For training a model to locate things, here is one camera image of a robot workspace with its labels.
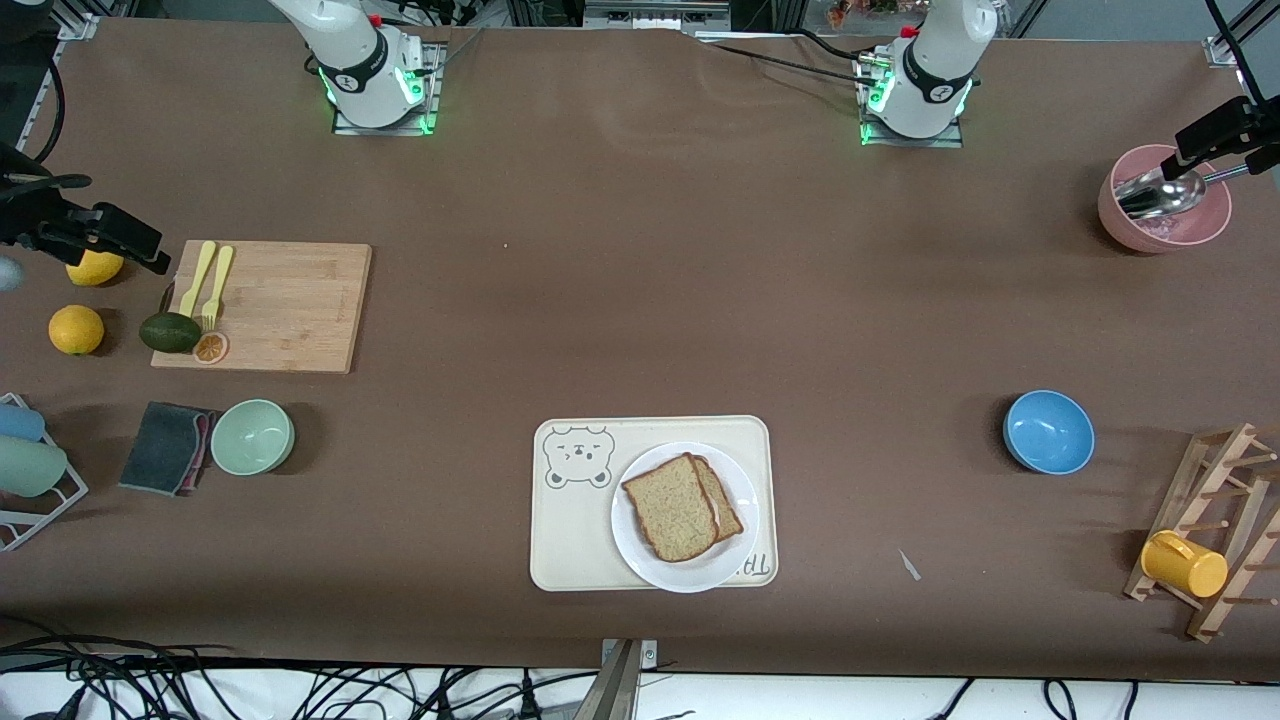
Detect cream tray with bear print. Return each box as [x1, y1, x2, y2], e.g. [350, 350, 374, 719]
[529, 415, 779, 593]

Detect plain brown bread slice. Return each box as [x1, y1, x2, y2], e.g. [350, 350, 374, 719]
[621, 452, 723, 564]

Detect white round plate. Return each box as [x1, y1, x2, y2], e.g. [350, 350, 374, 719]
[610, 442, 761, 594]

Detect yellow lemon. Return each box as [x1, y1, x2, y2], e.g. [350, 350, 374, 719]
[65, 250, 125, 288]
[48, 304, 106, 356]

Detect metal scoop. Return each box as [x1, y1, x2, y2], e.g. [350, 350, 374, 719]
[1115, 160, 1256, 221]

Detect yellow plastic knife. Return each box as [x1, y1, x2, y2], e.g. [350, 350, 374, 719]
[178, 241, 217, 321]

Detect yellow plastic fork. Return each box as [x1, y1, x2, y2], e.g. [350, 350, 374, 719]
[201, 245, 235, 331]

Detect green avocado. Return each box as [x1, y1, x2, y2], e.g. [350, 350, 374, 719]
[139, 312, 204, 355]

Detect pink bowl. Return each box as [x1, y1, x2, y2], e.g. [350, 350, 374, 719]
[1097, 144, 1233, 254]

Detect wooden cutting board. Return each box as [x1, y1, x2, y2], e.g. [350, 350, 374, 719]
[150, 240, 373, 375]

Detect light blue cup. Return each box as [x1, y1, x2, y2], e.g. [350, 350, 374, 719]
[0, 402, 47, 443]

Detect dark grey folded cloth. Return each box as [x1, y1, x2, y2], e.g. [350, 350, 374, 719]
[118, 402, 206, 496]

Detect pink folded cloth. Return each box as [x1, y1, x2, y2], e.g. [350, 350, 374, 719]
[185, 410, 216, 491]

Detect pale green cup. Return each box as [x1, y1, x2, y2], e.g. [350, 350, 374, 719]
[0, 436, 69, 498]

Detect mint green bowl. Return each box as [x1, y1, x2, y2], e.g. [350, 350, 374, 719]
[210, 399, 296, 477]

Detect wooden cup rack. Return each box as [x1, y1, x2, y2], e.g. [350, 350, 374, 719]
[1123, 422, 1280, 642]

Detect blue bowl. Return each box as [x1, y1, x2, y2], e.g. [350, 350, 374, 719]
[1003, 390, 1096, 475]

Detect yellow cup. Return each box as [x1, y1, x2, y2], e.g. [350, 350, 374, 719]
[1140, 530, 1229, 599]

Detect grey metal equipment box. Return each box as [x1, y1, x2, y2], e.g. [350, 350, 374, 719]
[583, 0, 733, 31]

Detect aluminium frame rail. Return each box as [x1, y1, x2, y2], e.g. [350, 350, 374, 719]
[1205, 0, 1280, 69]
[18, 15, 101, 126]

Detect white wire rack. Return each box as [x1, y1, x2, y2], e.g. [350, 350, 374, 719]
[0, 392, 89, 552]

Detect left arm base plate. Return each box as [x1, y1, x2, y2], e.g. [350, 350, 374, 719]
[855, 55, 964, 149]

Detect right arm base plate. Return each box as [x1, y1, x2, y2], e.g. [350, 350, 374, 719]
[332, 42, 446, 137]

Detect black base power cables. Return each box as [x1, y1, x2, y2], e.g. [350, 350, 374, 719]
[690, 28, 893, 86]

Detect black cable bundle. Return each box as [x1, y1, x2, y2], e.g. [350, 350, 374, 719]
[0, 620, 701, 720]

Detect aluminium profile post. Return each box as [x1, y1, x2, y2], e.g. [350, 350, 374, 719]
[585, 638, 659, 720]

